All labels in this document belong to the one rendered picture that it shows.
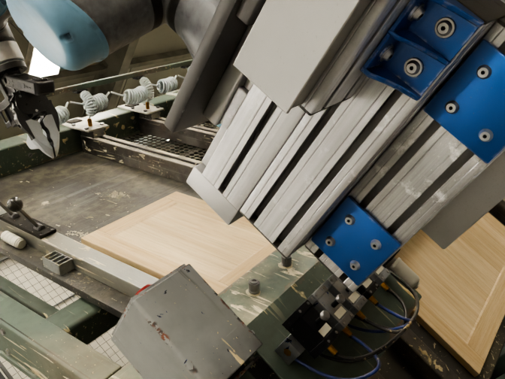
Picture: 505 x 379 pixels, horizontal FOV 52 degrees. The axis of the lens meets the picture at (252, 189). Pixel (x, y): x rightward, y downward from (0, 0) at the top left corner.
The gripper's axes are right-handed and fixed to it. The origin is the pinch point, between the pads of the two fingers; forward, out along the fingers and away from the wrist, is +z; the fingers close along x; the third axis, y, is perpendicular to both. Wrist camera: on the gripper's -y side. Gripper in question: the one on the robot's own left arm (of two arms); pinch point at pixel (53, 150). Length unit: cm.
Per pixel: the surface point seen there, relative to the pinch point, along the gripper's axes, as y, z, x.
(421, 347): -25, 89, -64
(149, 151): 47, 4, -62
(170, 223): 15.5, 27.4, -32.3
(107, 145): 63, -5, -58
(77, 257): 16.9, 23.9, -3.0
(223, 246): -1.9, 37.4, -31.3
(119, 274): 4.6, 30.9, -4.3
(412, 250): -13, 75, -104
